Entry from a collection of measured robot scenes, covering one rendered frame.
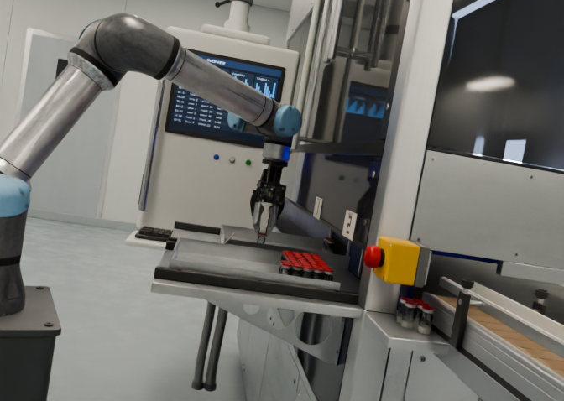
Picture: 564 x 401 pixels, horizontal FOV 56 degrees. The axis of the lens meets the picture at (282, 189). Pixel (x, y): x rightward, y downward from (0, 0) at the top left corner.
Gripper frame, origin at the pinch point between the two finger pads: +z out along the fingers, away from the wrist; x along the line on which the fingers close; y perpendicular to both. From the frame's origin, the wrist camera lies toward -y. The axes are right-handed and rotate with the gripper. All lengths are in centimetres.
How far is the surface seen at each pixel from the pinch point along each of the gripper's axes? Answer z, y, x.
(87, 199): 64, -504, -147
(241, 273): 2.6, 44.8, -8.6
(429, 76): -40, 51, 19
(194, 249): 4.3, 19.2, -18.0
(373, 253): -7, 59, 12
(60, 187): 55, -504, -180
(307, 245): 4.6, -14.7, 16.8
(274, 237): 3.8, -14.8, 5.9
